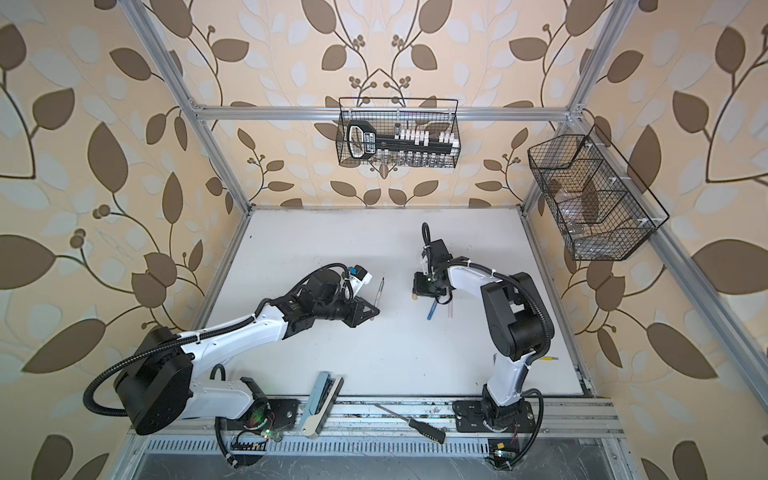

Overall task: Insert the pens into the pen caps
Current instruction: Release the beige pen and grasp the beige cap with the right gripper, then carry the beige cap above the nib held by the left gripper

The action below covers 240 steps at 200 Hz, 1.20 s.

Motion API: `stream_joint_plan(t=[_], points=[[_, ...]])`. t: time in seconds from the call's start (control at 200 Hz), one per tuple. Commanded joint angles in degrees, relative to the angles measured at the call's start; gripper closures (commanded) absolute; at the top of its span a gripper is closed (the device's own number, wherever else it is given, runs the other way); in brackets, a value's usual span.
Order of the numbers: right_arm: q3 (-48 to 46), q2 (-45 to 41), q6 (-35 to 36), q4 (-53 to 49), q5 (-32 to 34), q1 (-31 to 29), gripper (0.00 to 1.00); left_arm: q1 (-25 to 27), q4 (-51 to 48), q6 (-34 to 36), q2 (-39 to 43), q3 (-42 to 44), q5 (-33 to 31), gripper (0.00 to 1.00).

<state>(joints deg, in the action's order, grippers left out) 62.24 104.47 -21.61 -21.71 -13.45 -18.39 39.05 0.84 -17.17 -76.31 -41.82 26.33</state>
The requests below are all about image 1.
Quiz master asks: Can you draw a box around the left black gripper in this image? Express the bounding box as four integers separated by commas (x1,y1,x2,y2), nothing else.
314,291,383,328

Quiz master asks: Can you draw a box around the blue pen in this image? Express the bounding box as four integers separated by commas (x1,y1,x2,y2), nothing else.
427,299,439,321

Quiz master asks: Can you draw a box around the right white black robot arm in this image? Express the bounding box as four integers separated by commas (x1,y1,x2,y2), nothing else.
413,239,555,430

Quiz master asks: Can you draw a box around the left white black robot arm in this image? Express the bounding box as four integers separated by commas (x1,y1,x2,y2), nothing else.
82,263,380,435

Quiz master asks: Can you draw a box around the light blue stapler tool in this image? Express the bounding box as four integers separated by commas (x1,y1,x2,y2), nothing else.
299,371,344,440

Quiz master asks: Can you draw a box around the black socket tool set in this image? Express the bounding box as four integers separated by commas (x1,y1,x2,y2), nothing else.
342,120,461,161

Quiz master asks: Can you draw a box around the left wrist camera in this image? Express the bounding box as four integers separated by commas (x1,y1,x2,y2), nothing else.
347,265,372,298

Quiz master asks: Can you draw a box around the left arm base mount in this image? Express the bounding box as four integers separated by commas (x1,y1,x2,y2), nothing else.
214,399,300,469

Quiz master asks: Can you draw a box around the black handled screwdriver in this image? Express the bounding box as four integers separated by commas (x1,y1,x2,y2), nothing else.
374,404,446,445

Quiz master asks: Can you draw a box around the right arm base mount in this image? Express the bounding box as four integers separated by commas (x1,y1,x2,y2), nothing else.
452,389,544,471

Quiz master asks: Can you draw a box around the center black wire basket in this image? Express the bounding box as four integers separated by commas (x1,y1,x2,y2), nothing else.
335,95,462,169

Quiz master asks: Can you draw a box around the black wire basket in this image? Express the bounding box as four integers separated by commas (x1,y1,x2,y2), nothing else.
335,95,462,169
527,125,670,261

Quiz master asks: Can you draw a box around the right black wire basket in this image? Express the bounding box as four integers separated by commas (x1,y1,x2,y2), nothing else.
527,125,670,261

